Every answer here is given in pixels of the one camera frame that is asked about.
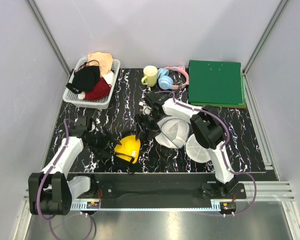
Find red lace bra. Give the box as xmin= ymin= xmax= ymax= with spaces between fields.
xmin=83 ymin=77 xmax=112 ymax=101

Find black bra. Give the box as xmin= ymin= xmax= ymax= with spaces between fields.
xmin=66 ymin=60 xmax=101 ymax=94

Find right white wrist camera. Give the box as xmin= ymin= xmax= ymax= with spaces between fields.
xmin=138 ymin=101 xmax=152 ymax=115

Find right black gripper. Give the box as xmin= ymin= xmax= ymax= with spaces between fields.
xmin=134 ymin=111 xmax=164 ymax=142

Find blue pink cat headphones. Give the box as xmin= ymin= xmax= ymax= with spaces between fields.
xmin=157 ymin=65 xmax=189 ymax=90

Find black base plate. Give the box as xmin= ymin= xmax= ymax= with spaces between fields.
xmin=80 ymin=173 xmax=247 ymax=211

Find yellow bra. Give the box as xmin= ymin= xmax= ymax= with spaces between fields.
xmin=114 ymin=135 xmax=141 ymax=164

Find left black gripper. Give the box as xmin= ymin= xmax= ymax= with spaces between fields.
xmin=86 ymin=125 xmax=121 ymax=159

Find yellow mug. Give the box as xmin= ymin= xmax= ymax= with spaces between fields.
xmin=141 ymin=65 xmax=158 ymax=87

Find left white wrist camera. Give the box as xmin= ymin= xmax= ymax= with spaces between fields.
xmin=87 ymin=117 xmax=100 ymax=132

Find beige bra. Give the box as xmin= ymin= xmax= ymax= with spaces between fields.
xmin=87 ymin=52 xmax=113 ymax=77

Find green folder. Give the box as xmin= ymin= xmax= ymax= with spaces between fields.
xmin=188 ymin=60 xmax=247 ymax=109

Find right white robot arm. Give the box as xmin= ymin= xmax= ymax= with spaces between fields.
xmin=134 ymin=95 xmax=238 ymax=199

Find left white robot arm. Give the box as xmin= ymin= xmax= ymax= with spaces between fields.
xmin=28 ymin=130 xmax=120 ymax=220

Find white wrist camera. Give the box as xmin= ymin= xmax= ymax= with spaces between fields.
xmin=138 ymin=101 xmax=152 ymax=115
xmin=87 ymin=117 xmax=100 ymax=132

